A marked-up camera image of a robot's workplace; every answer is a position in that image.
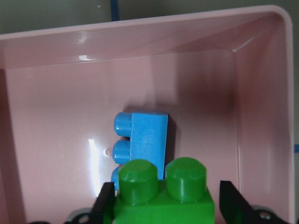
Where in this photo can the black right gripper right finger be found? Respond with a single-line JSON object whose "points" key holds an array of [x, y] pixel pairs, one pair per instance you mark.
{"points": [[236, 210]]}

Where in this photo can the pink plastic box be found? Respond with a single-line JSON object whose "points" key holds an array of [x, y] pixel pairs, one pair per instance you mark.
{"points": [[225, 78]]}

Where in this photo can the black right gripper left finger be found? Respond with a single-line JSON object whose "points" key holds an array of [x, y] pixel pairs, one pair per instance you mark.
{"points": [[102, 211]]}

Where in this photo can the green toy block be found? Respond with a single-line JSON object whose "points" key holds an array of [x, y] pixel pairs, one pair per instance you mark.
{"points": [[182, 197]]}

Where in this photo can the blue toy block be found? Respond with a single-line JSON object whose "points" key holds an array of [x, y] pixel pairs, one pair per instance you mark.
{"points": [[147, 137]]}

